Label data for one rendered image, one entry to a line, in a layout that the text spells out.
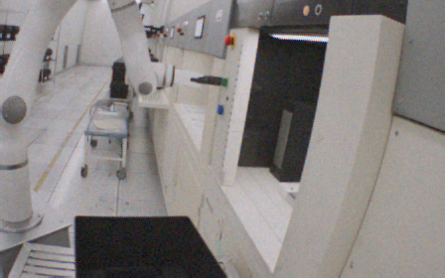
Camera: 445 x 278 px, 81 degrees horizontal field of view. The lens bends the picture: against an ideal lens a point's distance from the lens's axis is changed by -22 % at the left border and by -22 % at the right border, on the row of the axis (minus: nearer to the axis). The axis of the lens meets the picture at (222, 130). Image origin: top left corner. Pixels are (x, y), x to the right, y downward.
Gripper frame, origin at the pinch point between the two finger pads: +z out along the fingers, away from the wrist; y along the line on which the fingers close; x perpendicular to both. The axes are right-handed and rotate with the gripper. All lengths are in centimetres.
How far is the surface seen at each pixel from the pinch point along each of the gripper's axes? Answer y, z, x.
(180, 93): -139, 9, -27
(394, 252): 90, 4, -8
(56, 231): 32, -50, -45
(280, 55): -5.1, 25.3, 13.2
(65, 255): 43, -46, -45
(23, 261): 49, -56, -44
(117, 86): -342, -52, -57
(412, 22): 84, 3, 20
